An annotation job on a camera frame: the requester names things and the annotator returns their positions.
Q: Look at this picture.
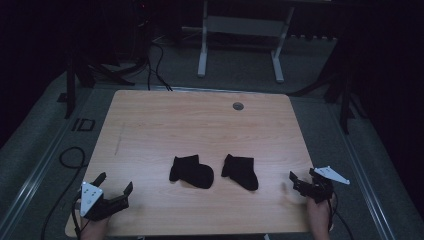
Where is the black floor cable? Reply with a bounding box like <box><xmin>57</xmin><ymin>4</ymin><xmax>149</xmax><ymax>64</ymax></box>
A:
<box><xmin>40</xmin><ymin>146</ymin><xmax>89</xmax><ymax>240</ymax></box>

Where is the person's right hand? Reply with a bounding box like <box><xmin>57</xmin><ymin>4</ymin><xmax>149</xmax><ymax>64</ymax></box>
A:
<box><xmin>306</xmin><ymin>193</ymin><xmax>335</xmax><ymax>240</ymax></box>

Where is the white metal desk frame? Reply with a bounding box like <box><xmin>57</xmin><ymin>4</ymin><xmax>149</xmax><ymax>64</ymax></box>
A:
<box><xmin>181</xmin><ymin>0</ymin><xmax>296</xmax><ymax>84</ymax></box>

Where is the black cables bundle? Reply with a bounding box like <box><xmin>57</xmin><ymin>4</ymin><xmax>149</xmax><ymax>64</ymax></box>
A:
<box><xmin>146</xmin><ymin>36</ymin><xmax>174</xmax><ymax>92</ymax></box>

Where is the black sock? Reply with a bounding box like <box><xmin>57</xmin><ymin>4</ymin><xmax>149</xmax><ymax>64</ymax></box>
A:
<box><xmin>168</xmin><ymin>154</ymin><xmax>215</xmax><ymax>190</ymax></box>
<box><xmin>220</xmin><ymin>153</ymin><xmax>260</xmax><ymax>192</ymax></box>

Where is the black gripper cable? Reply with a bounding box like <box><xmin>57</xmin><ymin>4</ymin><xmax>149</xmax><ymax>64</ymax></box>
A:
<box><xmin>70</xmin><ymin>194</ymin><xmax>90</xmax><ymax>240</ymax></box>
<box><xmin>327</xmin><ymin>191</ymin><xmax>355</xmax><ymax>240</ymax></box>

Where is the person's left hand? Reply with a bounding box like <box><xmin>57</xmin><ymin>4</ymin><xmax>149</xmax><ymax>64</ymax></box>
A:
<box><xmin>79</xmin><ymin>215</ymin><xmax>110</xmax><ymax>240</ymax></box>

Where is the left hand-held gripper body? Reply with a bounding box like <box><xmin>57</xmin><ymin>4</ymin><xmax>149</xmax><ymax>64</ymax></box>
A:
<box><xmin>79</xmin><ymin>181</ymin><xmax>130</xmax><ymax>222</ymax></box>

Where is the black metal stand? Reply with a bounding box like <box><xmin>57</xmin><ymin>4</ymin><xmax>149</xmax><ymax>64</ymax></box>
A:
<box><xmin>289</xmin><ymin>33</ymin><xmax>369</xmax><ymax>135</ymax></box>
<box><xmin>57</xmin><ymin>39</ymin><xmax>150</xmax><ymax>120</ymax></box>

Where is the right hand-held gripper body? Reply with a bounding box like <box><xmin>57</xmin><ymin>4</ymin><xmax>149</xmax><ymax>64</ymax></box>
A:
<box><xmin>297</xmin><ymin>165</ymin><xmax>351</xmax><ymax>205</ymax></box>

